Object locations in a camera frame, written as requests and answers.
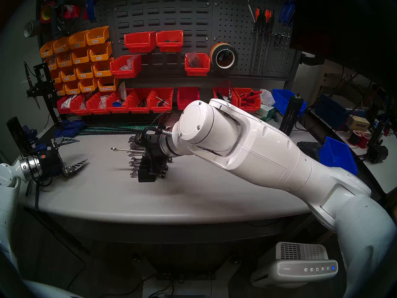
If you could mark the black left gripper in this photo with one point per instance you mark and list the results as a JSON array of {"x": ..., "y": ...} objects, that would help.
[{"x": 51, "y": 165}]

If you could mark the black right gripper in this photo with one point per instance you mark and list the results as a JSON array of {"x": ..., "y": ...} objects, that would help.
[{"x": 155, "y": 151}]

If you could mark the chrome ratchet combination wrench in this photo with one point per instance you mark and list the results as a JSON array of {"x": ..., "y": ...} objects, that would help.
[{"x": 124, "y": 150}]

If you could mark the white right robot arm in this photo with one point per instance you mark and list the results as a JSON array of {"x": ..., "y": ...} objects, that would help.
[{"x": 248, "y": 151}]

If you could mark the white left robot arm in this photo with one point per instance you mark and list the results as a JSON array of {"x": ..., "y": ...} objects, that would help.
[{"x": 9, "y": 182}]

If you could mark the green cutting mat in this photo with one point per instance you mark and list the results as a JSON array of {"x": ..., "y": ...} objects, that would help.
[{"x": 145, "y": 126}]

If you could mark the black marker pen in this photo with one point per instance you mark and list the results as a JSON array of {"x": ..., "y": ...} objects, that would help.
[{"x": 166, "y": 118}]

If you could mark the red plastic storage bin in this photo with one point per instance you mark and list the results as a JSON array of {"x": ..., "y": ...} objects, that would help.
[
  {"x": 138, "y": 108},
  {"x": 79, "y": 109},
  {"x": 248, "y": 107},
  {"x": 62, "y": 109},
  {"x": 169, "y": 39},
  {"x": 139, "y": 41},
  {"x": 96, "y": 109},
  {"x": 197, "y": 70},
  {"x": 161, "y": 108},
  {"x": 116, "y": 109},
  {"x": 125, "y": 72},
  {"x": 225, "y": 91},
  {"x": 186, "y": 95}
]

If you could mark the white plastic parts bag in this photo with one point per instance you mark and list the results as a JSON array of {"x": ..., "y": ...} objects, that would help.
[{"x": 66, "y": 102}]

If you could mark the small blue plastic part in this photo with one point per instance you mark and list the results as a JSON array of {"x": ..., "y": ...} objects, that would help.
[{"x": 117, "y": 104}]

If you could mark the clear labelled parts bag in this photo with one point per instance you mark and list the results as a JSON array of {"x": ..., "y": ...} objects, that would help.
[{"x": 102, "y": 101}]

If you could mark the orange bin labelled M2.5-8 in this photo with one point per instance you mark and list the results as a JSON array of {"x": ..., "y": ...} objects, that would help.
[{"x": 60, "y": 91}]

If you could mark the orange bin labelled M2.5-6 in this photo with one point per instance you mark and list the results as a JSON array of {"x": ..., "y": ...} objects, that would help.
[{"x": 72, "y": 88}]

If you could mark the orange bin labelled M2.5-5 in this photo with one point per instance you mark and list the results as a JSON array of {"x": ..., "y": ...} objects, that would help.
[{"x": 88, "y": 85}]

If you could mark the orange bin labelled M4 HEX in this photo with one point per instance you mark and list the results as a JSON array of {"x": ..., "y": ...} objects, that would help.
[{"x": 107, "y": 83}]

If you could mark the small orange parts bin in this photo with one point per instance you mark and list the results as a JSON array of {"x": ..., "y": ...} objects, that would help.
[
  {"x": 64, "y": 59},
  {"x": 51, "y": 63},
  {"x": 56, "y": 76},
  {"x": 46, "y": 49},
  {"x": 60, "y": 45}
]

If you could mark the orange bin labelled M3-12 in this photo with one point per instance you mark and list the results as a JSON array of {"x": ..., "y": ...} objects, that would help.
[{"x": 68, "y": 74}]

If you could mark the orange bin labelled M3-8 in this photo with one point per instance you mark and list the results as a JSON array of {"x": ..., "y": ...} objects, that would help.
[{"x": 84, "y": 71}]

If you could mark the black white marker pens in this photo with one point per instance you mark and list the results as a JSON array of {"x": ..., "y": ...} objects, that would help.
[{"x": 221, "y": 97}]

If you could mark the orange bin labelled M3-6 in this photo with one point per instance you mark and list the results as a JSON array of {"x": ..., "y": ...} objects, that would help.
[{"x": 103, "y": 67}]

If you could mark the clear plastic parts box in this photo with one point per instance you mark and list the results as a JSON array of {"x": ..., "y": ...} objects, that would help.
[{"x": 130, "y": 62}]

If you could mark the orange bin labelled M4-6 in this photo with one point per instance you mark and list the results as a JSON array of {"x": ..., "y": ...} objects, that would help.
[{"x": 80, "y": 56}]

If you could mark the orange bin labelled M3-4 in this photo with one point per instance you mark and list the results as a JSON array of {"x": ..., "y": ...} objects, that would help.
[{"x": 100, "y": 51}]

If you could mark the orange bin labelled M3X8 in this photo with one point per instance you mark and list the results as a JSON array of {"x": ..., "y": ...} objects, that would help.
[{"x": 77, "y": 39}]

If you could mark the green white glove box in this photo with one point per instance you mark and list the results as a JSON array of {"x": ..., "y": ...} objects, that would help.
[{"x": 265, "y": 113}]

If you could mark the large tape roll orange edge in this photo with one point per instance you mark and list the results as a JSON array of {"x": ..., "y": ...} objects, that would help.
[{"x": 231, "y": 63}]

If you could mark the orange bin labelled M3X6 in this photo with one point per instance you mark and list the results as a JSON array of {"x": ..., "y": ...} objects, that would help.
[{"x": 97, "y": 35}]

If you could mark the white crumpled plastic bag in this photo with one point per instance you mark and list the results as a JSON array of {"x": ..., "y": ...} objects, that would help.
[{"x": 267, "y": 97}]

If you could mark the black metal hanging clamp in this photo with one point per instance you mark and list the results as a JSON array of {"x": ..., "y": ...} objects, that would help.
[{"x": 60, "y": 24}]

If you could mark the blue plastic storage bin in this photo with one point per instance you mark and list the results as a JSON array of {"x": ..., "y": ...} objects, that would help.
[
  {"x": 282, "y": 100},
  {"x": 338, "y": 154}
]

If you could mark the black cylindrical can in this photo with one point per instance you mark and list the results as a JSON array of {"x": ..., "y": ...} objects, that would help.
[{"x": 290, "y": 114}]

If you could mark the red white hanging tool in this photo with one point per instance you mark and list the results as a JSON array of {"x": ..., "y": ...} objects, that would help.
[{"x": 73, "y": 11}]

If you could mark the red yellow tape roll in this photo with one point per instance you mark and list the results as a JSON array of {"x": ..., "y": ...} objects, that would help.
[{"x": 43, "y": 13}]

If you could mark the orange black screwdriver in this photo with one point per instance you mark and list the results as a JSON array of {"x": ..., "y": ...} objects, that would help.
[
  {"x": 266, "y": 18},
  {"x": 257, "y": 18}
]

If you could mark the thin silver hand tool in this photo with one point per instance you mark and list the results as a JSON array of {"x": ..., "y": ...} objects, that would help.
[{"x": 251, "y": 13}]

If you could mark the dark blue storage bin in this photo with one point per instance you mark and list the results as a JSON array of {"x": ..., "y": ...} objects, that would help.
[{"x": 333, "y": 112}]

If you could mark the white Coway air purifier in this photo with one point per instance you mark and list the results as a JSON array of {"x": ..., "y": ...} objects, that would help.
[{"x": 297, "y": 268}]

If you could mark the small cardboard box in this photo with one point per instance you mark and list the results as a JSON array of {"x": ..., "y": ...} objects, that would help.
[{"x": 358, "y": 123}]

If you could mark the black power adapter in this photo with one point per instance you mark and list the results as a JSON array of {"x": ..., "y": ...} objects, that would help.
[{"x": 376, "y": 152}]

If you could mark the black monitor screen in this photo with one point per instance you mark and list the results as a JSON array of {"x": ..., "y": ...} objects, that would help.
[{"x": 341, "y": 27}]

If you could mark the black ribbed post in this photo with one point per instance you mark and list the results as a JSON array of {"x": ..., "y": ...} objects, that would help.
[{"x": 17, "y": 134}]

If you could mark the black metal frame stand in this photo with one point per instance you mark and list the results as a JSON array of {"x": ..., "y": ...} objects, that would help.
[{"x": 43, "y": 83}]

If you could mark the grey duct tape roll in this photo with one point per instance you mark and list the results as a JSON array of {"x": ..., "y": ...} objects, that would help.
[{"x": 29, "y": 29}]

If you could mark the grey metal pegboard wall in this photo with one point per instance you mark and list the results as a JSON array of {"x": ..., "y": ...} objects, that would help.
[{"x": 198, "y": 21}]

